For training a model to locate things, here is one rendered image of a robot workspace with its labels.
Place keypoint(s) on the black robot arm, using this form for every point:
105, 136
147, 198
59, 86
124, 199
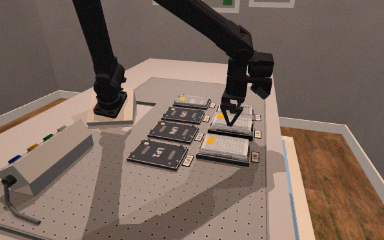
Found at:
228, 36

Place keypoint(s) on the grey operator panel with coloured keys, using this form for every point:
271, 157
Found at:
31, 173

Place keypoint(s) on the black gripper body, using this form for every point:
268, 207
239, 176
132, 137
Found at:
229, 93

